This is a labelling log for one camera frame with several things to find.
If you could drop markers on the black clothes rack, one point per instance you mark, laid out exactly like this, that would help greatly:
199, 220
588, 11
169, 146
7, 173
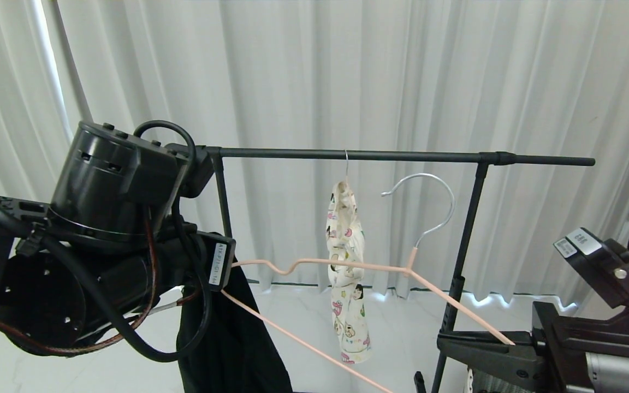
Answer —
374, 155

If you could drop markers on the black garment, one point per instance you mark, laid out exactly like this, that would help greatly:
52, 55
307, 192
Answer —
227, 344

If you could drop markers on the cream printed garment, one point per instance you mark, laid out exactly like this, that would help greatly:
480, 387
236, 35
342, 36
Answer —
347, 262

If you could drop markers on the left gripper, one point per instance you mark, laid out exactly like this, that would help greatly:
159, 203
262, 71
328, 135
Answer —
205, 262

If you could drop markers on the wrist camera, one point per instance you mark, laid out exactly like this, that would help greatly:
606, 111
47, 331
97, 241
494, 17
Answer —
191, 169
609, 273

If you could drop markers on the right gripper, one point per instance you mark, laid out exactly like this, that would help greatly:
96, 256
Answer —
609, 371

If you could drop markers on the pink clothes hanger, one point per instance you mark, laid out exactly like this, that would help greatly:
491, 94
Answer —
346, 164
410, 265

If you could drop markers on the white curtain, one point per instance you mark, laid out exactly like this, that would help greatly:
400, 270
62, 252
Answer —
320, 71

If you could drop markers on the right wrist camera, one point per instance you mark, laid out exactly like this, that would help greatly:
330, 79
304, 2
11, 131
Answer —
609, 273

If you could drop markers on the white laundry basket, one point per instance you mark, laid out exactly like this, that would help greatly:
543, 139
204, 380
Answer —
489, 382

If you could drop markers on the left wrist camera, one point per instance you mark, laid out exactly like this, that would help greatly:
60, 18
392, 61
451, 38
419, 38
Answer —
191, 169

